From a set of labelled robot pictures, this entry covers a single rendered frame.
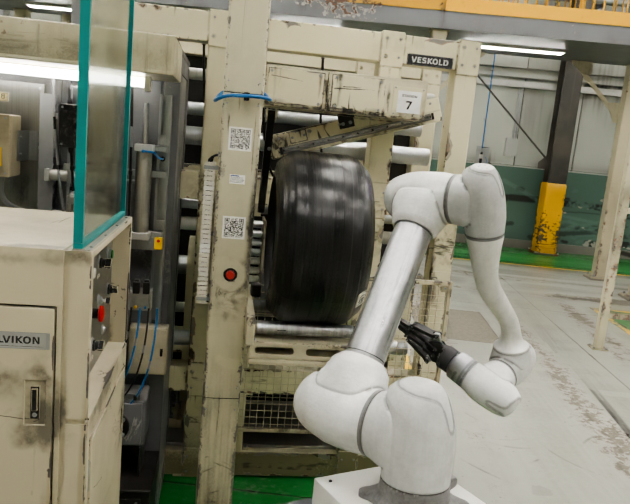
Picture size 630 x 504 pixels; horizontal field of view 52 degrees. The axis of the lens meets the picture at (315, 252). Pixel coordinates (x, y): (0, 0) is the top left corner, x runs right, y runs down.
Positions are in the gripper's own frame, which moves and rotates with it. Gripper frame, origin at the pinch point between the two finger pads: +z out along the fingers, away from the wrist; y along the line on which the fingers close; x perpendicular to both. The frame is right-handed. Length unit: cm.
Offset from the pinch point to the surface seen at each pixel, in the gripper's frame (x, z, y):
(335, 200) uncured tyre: 0.1, 33.8, -26.7
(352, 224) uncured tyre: 0.0, 25.7, -22.5
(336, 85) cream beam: 40, 73, -38
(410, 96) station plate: 61, 54, -37
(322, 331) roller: -8.6, 21.9, 16.7
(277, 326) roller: -19.4, 32.7, 16.2
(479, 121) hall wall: 835, 369, 353
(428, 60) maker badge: 96, 70, -37
